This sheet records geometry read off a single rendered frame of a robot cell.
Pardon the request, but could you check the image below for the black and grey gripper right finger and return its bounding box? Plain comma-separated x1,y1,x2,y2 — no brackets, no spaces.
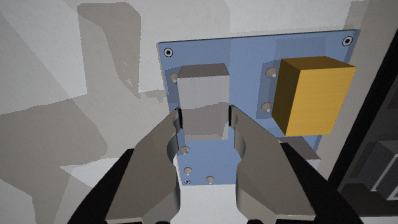
228,104,364,224

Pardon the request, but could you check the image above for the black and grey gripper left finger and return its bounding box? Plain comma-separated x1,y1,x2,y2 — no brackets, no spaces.
67,107,183,224

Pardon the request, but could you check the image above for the yellow brass block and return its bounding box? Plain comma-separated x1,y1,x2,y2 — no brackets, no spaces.
271,56,357,136

